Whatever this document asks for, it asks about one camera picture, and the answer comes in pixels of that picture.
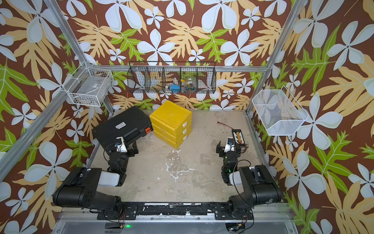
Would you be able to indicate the clear jar in basket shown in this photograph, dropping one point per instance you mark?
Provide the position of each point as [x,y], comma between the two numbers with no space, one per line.
[190,84]

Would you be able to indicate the white wire basket left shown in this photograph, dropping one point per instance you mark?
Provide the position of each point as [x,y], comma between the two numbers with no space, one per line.
[89,85]

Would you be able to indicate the black parallel charging board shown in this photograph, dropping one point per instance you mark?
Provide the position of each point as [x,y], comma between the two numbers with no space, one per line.
[238,137]

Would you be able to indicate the yellow plastic drawer cabinet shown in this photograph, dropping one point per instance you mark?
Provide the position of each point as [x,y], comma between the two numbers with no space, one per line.
[172,123]

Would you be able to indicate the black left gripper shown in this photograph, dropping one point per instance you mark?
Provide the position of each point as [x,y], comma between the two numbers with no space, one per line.
[135,148]

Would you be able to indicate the blue object in basket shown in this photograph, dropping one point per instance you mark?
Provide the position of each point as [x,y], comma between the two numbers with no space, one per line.
[175,88]

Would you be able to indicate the aluminium frame post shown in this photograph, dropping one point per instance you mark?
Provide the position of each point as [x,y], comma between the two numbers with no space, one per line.
[285,32]

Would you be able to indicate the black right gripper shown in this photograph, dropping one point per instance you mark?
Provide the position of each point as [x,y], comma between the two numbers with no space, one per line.
[219,148]

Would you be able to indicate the black tool case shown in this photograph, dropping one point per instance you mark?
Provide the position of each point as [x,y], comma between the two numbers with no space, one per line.
[131,124]

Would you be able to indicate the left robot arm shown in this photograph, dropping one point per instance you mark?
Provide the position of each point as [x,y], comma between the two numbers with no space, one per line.
[79,189]

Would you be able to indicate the black wire basket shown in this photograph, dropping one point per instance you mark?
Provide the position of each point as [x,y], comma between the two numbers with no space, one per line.
[159,76]

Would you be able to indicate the white mesh basket right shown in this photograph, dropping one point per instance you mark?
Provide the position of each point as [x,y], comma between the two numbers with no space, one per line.
[279,111]

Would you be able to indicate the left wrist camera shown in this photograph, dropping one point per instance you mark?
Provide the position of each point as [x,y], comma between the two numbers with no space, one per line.
[120,145]

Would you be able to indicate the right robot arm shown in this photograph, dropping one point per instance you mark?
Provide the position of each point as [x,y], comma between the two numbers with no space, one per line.
[254,185]

